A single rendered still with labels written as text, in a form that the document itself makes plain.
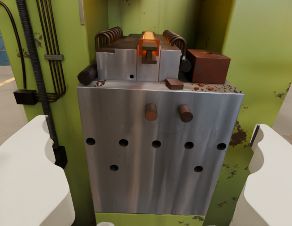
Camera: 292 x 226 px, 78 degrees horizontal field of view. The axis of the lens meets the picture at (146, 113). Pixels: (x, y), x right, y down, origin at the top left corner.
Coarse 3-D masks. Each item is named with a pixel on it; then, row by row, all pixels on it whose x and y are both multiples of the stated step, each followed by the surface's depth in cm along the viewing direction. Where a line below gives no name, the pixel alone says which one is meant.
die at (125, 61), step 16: (112, 48) 48; (128, 48) 43; (160, 48) 42; (176, 48) 45; (112, 64) 44; (128, 64) 44; (144, 64) 44; (160, 64) 44; (176, 64) 44; (144, 80) 46; (160, 80) 45
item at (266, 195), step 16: (256, 128) 11; (256, 144) 11; (272, 144) 9; (288, 144) 9; (256, 160) 9; (272, 160) 8; (288, 160) 8; (256, 176) 7; (272, 176) 7; (288, 176) 7; (256, 192) 6; (272, 192) 6; (288, 192) 7; (240, 208) 6; (256, 208) 6; (272, 208) 6; (288, 208) 6; (240, 224) 7; (256, 224) 6; (272, 224) 5; (288, 224) 6
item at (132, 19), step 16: (112, 0) 78; (128, 0) 78; (144, 0) 78; (160, 0) 78; (176, 0) 78; (192, 0) 78; (112, 16) 81; (128, 16) 81; (144, 16) 81; (160, 16) 81; (176, 16) 81; (192, 16) 81; (128, 32) 84; (160, 32) 84; (176, 32) 84; (192, 32) 84; (192, 48) 87
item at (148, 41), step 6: (144, 36) 52; (150, 36) 52; (144, 42) 37; (150, 42) 37; (156, 42) 40; (144, 48) 32; (150, 48) 32; (156, 48) 32; (144, 54) 38; (150, 54) 32; (156, 54) 41; (144, 60) 33; (150, 60) 33; (156, 60) 33
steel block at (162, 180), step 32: (96, 96) 41; (128, 96) 41; (160, 96) 41; (192, 96) 41; (224, 96) 41; (96, 128) 45; (96, 160) 50; (128, 160) 50; (160, 160) 50; (192, 160) 50; (96, 192) 56; (128, 192) 56; (160, 192) 56; (192, 192) 56
